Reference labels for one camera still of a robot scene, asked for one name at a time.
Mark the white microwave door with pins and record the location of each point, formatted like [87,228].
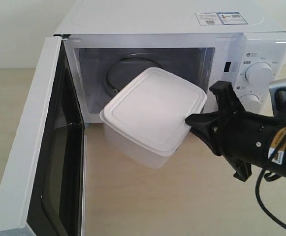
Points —
[42,188]

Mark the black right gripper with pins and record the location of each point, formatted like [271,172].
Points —
[242,137]

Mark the warning label sticker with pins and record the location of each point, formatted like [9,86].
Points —
[220,18]

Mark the white plastic lidded container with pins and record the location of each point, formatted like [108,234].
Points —
[146,120]

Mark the white Midea microwave oven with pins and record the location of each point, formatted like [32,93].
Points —
[101,32]

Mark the lower white timer knob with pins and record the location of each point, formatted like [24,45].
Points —
[251,103]

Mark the upper white control knob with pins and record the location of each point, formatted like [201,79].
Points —
[259,74]

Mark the glass turntable plate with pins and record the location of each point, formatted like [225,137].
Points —
[123,71]

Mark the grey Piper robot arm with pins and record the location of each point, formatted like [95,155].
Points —
[278,164]

